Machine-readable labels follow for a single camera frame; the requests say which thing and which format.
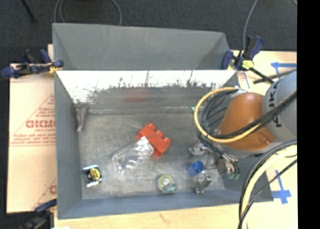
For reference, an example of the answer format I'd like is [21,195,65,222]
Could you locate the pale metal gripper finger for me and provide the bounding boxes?
[188,143,211,158]
[194,170,214,194]

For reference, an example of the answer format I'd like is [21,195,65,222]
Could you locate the small blue block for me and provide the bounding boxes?
[186,160,205,178]

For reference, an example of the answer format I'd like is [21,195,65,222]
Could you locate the green and grey round disc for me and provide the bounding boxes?
[156,173,179,194]

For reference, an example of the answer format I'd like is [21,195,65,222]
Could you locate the red toy building brick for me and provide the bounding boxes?
[136,122,172,160]

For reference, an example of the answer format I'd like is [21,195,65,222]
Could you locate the clear plastic bottle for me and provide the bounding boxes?
[110,136,155,177]

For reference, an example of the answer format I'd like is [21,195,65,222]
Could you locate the silver, yellow and black toy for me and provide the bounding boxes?
[82,164,103,189]

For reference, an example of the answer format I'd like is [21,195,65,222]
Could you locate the grey metal bin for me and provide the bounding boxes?
[51,22,274,220]

